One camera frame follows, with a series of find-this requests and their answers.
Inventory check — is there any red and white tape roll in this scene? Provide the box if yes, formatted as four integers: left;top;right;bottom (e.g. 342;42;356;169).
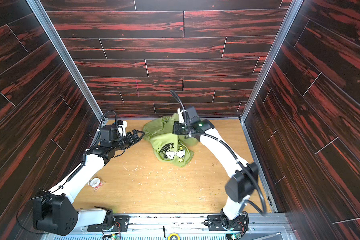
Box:
88;178;104;191

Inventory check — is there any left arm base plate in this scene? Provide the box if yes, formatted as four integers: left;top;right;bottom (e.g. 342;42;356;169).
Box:
87;215;130;233

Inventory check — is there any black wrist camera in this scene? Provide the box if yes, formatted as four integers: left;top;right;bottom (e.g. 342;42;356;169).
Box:
100;125;120;142
185;106;200;126

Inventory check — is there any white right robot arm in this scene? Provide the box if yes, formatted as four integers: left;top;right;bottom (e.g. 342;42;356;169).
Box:
173;120;267;230

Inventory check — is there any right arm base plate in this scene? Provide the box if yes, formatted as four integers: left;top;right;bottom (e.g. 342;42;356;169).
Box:
203;214;247;232

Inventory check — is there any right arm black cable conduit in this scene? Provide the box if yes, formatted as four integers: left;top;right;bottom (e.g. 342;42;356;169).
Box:
169;90;268;216

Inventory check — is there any green Snoopy zip jacket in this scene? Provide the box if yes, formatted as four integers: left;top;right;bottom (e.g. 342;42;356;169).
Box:
143;114;198;168

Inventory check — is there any yellow tape measure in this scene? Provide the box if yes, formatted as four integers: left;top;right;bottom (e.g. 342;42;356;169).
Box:
167;233;181;240

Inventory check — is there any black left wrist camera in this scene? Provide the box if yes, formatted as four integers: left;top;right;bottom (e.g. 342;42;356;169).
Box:
100;125;120;142

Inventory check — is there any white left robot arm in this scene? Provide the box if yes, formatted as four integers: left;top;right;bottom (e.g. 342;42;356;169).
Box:
33;129;145;236

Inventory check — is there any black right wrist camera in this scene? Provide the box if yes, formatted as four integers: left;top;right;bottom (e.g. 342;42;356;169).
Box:
185;106;200;126

